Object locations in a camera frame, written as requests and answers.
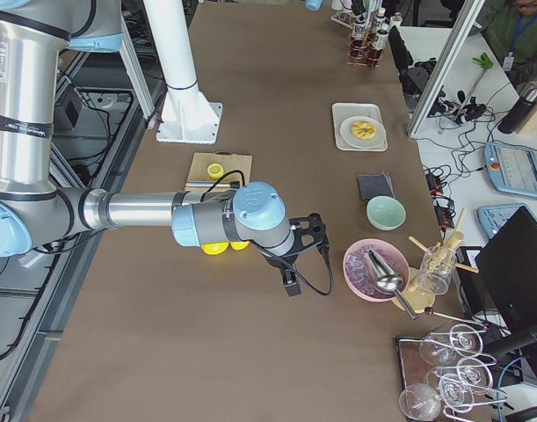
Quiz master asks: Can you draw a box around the tea bottle white cap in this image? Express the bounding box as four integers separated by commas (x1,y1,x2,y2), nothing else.
348,17,366,63

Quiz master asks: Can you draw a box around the lower yellow lemon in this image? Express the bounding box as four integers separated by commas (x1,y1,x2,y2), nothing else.
229,241,250,251

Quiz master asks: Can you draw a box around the copper wire bottle rack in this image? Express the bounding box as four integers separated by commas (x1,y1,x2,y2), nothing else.
346,32,374,68

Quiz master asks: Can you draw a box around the yellow lemon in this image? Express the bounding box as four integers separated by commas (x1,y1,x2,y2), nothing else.
229,241,250,251
200,242,229,256

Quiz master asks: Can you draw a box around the wooden cup tree stand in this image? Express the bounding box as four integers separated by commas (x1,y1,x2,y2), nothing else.
403,207,479,314

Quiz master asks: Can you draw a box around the wine glass rack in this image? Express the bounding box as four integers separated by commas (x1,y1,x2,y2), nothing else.
395,316,507,421

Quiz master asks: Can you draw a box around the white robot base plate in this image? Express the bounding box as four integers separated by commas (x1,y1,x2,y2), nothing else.
156,90,223,145

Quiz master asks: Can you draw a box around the blue teach pendant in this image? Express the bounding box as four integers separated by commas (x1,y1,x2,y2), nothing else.
483,142,537,199
476,202,537,239

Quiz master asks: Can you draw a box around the glass mug on stand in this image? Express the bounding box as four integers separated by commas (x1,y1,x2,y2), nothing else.
417,246,456,295

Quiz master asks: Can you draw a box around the metal ice scoop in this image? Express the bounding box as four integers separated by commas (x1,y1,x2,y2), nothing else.
366,249,418,320

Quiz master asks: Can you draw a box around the cream serving tray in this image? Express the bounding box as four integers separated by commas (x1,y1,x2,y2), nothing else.
331,103,388,152

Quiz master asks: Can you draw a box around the braided ring donut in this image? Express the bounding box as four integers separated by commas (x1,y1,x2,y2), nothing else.
351,120,376,140

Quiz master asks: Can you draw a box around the half lemon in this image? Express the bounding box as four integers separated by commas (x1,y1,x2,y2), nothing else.
207,163,224,180

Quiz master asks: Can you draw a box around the black monitor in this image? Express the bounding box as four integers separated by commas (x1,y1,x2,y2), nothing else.
476,207,537,329

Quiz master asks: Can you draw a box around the person in green shirt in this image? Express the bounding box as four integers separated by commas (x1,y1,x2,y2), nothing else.
482,1,537,86

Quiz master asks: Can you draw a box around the white round plate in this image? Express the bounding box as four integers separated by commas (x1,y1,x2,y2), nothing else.
339,116,386,149

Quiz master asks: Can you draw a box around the grey folded cloth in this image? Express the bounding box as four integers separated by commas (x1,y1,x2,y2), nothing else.
357,172,395,201

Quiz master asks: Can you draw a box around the upper yellow lemon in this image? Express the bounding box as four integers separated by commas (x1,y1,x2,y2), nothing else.
200,242,229,256

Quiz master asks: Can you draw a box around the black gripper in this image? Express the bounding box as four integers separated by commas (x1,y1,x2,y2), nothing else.
265,213,328,296

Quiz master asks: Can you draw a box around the aluminium frame post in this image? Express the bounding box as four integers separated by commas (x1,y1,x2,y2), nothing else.
407,0,484,138

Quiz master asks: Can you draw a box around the pink ice bowl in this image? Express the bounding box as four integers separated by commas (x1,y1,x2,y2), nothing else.
343,238,410,302

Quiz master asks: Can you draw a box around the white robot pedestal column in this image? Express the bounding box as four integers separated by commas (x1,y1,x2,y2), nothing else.
144,0,197,107

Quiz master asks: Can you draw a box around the mint green bowl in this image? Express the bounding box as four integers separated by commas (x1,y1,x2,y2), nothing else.
366,196,406,231

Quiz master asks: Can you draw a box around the black water bottle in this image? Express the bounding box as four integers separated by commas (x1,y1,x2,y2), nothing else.
497,84,537,135

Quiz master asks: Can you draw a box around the wooden cutting board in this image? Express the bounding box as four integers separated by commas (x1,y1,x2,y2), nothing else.
185,152,252,193

